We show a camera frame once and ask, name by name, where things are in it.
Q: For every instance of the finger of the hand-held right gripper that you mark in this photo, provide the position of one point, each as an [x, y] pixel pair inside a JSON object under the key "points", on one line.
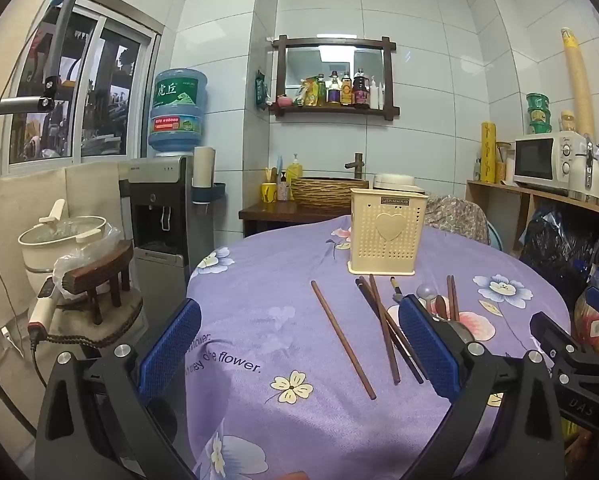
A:
{"points": [[598, 304], [553, 332]]}

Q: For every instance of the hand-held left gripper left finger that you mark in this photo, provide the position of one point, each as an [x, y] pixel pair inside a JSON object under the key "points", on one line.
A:
{"points": [[172, 345]]}

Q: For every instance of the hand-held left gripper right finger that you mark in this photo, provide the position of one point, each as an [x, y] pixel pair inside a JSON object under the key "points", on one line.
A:
{"points": [[429, 350]]}

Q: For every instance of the cream plastic utensil holder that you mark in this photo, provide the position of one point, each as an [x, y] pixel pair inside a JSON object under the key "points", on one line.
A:
{"points": [[387, 232]]}

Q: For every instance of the colourful snack bag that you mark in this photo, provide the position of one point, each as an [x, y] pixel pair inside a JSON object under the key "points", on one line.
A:
{"points": [[597, 335]]}

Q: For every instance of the brown wooden spoon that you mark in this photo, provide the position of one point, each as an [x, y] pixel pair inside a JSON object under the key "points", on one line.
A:
{"points": [[440, 306]]}

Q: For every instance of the metal spoon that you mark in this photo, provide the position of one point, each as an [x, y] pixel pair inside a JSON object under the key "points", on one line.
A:
{"points": [[423, 290]]}

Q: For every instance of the black chopstick with gold band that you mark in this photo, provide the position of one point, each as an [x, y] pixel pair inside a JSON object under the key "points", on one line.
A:
{"points": [[396, 287]]}

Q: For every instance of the black plastic bag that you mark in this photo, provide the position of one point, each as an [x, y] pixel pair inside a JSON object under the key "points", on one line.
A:
{"points": [[554, 245]]}

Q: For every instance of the dark wooden stool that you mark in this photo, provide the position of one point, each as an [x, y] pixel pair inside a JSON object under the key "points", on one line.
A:
{"points": [[96, 272]]}

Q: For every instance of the purple floral tablecloth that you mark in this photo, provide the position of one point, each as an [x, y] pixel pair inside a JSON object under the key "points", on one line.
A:
{"points": [[279, 310]]}

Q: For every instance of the white handheld device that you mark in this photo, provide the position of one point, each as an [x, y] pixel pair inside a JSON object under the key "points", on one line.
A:
{"points": [[43, 310]]}

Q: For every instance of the white electric kettle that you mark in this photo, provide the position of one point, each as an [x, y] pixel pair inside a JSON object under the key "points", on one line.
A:
{"points": [[584, 170]]}

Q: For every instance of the floral cloth covered chair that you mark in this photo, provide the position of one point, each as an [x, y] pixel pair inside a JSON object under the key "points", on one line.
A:
{"points": [[457, 217]]}

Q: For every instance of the grey water dispenser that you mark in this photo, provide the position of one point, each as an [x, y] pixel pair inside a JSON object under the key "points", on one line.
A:
{"points": [[154, 195]]}

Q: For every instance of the wooden shelf unit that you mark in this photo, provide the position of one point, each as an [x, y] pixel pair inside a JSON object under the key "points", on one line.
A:
{"points": [[499, 187]]}

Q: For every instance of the white pot with lid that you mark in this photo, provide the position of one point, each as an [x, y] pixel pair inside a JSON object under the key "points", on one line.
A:
{"points": [[59, 240]]}

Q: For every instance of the white microwave oven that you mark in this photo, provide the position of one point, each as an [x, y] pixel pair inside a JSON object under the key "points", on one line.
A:
{"points": [[547, 157]]}

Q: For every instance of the blue cup holder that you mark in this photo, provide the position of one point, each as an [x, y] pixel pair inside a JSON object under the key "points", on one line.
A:
{"points": [[210, 193]]}

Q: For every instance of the dark wooden vanity counter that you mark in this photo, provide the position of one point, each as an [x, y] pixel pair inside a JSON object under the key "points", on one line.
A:
{"points": [[274, 214]]}

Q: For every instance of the white and brown rice cooker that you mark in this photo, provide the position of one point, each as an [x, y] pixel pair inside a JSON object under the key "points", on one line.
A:
{"points": [[397, 182]]}

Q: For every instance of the yellow toothbrush cup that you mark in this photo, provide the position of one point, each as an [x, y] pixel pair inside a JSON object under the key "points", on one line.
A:
{"points": [[268, 192]]}

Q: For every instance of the stack of paper cups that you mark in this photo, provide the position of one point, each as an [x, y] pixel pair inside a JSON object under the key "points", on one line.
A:
{"points": [[204, 165]]}

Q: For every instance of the green instant noodle cup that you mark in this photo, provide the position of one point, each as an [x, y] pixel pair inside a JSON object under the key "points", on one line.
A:
{"points": [[540, 128], [539, 115], [538, 101]]}

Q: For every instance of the yellow lidded jar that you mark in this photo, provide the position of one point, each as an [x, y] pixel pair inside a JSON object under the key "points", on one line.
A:
{"points": [[568, 121]]}

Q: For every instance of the tall yellow box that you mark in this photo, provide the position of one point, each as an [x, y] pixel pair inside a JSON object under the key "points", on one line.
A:
{"points": [[488, 152]]}

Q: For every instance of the woven pattern wash basin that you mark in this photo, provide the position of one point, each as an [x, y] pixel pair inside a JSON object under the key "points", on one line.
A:
{"points": [[324, 194]]}

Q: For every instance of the small pink bottle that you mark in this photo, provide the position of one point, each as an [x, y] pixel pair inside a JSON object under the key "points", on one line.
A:
{"points": [[283, 191]]}

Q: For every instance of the bronze faucet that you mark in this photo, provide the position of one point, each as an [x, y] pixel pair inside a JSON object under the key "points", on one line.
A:
{"points": [[356, 162]]}

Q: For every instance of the yellow soap dispenser bottle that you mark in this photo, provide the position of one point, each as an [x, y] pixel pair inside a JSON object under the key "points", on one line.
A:
{"points": [[294, 171]]}

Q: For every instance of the tall yellow cup stack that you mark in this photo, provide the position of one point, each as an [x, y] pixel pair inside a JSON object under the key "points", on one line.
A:
{"points": [[577, 80]]}

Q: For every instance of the blue water bottle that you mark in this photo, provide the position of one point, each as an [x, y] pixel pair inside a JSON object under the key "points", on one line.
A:
{"points": [[177, 110]]}

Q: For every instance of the sliding window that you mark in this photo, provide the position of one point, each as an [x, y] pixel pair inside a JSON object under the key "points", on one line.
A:
{"points": [[114, 85]]}

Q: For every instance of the pink soap dish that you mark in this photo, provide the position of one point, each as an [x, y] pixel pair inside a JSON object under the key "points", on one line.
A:
{"points": [[283, 102]]}

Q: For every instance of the row of condiment bottles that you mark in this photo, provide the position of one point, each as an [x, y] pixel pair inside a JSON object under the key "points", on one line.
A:
{"points": [[347, 92]]}

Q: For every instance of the green hanging packet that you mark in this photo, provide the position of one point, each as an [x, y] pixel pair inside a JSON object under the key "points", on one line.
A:
{"points": [[261, 89]]}

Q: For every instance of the wooden framed mirror shelf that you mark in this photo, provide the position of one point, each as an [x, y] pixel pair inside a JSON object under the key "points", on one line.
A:
{"points": [[387, 80]]}

